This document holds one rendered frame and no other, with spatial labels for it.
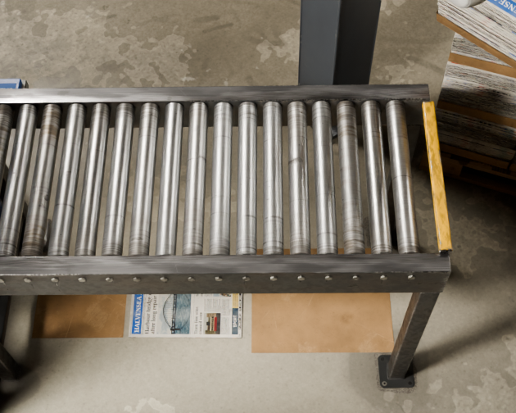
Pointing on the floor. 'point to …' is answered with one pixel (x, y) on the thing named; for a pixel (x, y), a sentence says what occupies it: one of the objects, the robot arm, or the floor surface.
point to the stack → (495, 82)
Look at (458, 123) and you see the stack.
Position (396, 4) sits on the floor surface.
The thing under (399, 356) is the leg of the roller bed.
